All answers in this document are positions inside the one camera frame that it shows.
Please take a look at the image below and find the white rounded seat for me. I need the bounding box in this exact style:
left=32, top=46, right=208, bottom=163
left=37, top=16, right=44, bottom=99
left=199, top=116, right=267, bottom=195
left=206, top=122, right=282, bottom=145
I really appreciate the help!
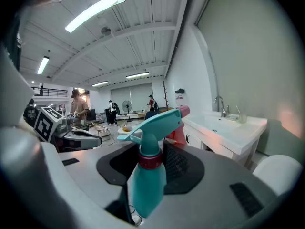
left=252, top=155, right=304, bottom=197

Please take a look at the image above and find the chrome faucet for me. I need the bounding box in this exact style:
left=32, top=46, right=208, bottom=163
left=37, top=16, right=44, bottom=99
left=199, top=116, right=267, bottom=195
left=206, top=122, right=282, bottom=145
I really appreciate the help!
left=214, top=96, right=230, bottom=118

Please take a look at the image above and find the black balcony railing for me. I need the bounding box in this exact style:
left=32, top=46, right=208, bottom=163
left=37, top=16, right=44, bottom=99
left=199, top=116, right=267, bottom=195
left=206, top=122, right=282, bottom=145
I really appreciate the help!
left=30, top=86, right=70, bottom=97

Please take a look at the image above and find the white basin cabinet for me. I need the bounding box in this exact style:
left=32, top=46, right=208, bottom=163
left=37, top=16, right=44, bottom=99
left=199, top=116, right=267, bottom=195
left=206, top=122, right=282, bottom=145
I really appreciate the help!
left=182, top=122, right=260, bottom=168

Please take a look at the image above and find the grey window blind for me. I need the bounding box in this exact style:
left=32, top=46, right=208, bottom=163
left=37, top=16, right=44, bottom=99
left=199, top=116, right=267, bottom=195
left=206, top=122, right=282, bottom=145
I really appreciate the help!
left=111, top=83, right=153, bottom=112

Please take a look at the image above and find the teal spray bottle pink nozzle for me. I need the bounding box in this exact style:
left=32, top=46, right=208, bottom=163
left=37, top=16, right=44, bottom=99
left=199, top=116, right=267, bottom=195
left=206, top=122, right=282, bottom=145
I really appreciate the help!
left=117, top=105, right=191, bottom=219

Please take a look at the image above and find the clear glass cup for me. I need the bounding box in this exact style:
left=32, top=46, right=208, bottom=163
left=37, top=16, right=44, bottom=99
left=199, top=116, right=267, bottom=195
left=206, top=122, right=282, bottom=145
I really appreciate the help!
left=236, top=105, right=248, bottom=124

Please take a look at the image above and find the white wash basin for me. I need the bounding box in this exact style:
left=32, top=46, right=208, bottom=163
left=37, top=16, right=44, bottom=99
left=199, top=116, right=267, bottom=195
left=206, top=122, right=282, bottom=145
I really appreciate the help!
left=182, top=111, right=267, bottom=155

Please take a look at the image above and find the small white round table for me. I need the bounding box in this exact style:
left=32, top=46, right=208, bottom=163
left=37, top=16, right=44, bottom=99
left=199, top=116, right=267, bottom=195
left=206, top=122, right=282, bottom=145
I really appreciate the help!
left=117, top=125, right=138, bottom=136

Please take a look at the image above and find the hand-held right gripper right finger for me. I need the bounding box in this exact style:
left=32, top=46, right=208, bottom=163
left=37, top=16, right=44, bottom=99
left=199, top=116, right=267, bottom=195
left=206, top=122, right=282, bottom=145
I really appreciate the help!
left=162, top=141, right=205, bottom=196

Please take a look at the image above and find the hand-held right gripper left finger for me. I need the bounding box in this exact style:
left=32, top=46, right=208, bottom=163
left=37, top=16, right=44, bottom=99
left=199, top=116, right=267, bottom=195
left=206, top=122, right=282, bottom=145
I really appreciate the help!
left=96, top=142, right=140, bottom=186

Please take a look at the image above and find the wire frame chair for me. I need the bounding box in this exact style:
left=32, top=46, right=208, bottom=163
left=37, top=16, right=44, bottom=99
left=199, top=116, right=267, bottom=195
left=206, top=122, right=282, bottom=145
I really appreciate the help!
left=91, top=122, right=115, bottom=143

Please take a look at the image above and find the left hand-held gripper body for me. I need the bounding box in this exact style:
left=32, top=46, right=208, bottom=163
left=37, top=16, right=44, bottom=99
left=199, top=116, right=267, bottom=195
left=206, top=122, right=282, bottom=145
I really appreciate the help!
left=34, top=106, right=103, bottom=152

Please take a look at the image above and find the brown wooden coat rack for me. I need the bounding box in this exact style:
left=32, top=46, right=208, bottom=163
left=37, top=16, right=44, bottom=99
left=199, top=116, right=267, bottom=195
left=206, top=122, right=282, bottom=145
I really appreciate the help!
left=163, top=80, right=170, bottom=110

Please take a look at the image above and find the black standing fan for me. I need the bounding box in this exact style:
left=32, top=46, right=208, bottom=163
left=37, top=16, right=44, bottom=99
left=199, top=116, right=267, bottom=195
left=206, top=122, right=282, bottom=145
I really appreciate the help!
left=122, top=100, right=133, bottom=123

